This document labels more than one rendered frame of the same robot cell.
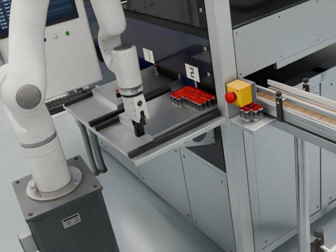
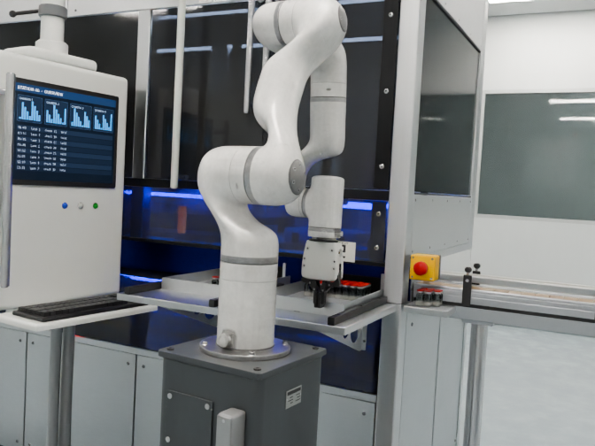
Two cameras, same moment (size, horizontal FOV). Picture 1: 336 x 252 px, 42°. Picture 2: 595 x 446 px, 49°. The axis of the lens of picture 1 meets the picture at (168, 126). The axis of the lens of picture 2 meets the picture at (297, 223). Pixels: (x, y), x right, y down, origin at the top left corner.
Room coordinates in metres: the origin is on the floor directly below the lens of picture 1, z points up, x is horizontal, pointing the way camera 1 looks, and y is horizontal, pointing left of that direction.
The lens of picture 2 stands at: (0.12, 1.12, 1.20)
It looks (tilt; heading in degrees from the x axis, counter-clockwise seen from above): 3 degrees down; 324
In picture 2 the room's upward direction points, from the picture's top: 3 degrees clockwise
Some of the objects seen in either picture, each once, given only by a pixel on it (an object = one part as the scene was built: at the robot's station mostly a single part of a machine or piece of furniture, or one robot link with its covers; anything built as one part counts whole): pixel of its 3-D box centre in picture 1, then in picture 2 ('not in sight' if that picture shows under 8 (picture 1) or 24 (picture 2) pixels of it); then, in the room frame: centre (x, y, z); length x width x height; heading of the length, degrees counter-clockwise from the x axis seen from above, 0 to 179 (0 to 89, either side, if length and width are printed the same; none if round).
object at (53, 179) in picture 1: (47, 161); (247, 305); (1.26, 0.41, 0.95); 0.19 x 0.19 x 0.18
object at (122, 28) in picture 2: not in sight; (84, 96); (2.57, 0.36, 1.50); 0.49 x 0.01 x 0.59; 28
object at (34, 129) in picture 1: (23, 101); (238, 203); (1.29, 0.43, 1.16); 0.19 x 0.12 x 0.24; 26
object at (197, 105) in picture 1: (189, 102); (335, 290); (1.60, -0.10, 0.90); 0.18 x 0.02 x 0.05; 29
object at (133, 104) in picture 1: (134, 104); (322, 257); (1.41, 0.10, 1.03); 0.10 x 0.08 x 0.11; 28
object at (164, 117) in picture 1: (171, 111); (323, 296); (1.56, -0.02, 0.90); 0.34 x 0.26 x 0.04; 119
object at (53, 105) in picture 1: (63, 103); (86, 305); (2.04, 0.49, 0.82); 0.40 x 0.14 x 0.02; 111
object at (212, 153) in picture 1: (113, 85); (119, 309); (2.37, 0.27, 0.73); 1.98 x 0.01 x 0.25; 28
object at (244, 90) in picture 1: (240, 92); (425, 266); (1.41, -0.28, 0.99); 0.08 x 0.07 x 0.07; 118
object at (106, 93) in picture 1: (137, 87); (228, 281); (1.87, 0.10, 0.90); 0.34 x 0.26 x 0.04; 118
